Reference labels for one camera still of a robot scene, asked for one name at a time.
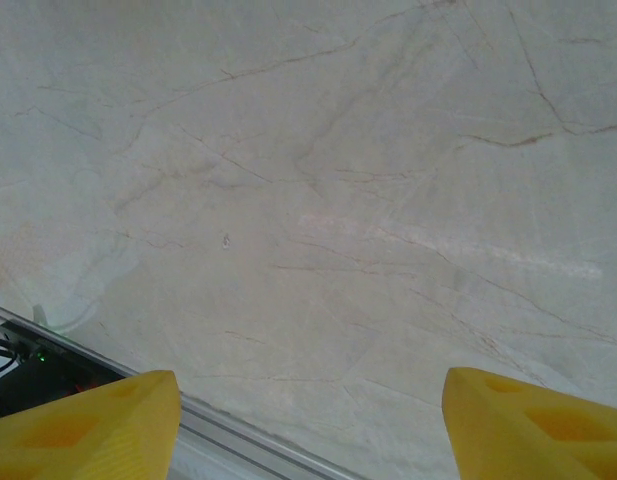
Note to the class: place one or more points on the aluminium mounting rail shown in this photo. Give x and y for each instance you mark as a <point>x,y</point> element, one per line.
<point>213,440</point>

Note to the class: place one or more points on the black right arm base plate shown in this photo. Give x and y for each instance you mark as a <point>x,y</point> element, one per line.
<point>28,385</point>

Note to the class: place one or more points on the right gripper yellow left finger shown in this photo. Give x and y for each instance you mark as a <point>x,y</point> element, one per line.
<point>83,435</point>

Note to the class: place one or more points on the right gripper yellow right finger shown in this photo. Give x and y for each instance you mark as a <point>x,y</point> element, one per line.
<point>533,435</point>

